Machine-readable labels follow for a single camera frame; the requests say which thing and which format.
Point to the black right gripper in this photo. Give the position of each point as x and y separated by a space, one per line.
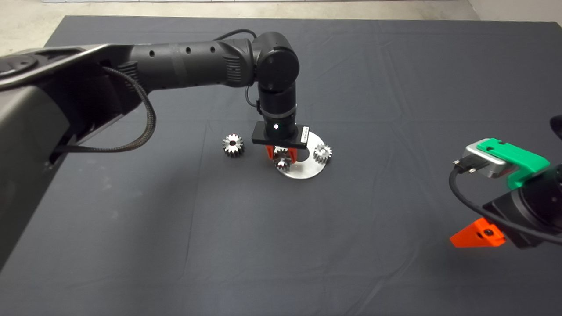
509 207

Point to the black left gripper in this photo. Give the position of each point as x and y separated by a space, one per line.
259 135

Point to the small steel gear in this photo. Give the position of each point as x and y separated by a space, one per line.
322 153
281 163

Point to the larger steel gear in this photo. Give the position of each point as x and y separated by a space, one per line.
228 148

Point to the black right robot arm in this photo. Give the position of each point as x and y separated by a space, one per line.
546 194

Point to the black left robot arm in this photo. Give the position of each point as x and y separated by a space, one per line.
189 63

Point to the round metal plate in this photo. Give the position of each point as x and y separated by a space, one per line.
309 171

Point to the dark grey table cloth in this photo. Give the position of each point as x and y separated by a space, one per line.
351 241

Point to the silver right camera box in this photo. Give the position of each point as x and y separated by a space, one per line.
487 162

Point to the green right camera mount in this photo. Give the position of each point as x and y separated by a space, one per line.
518 156

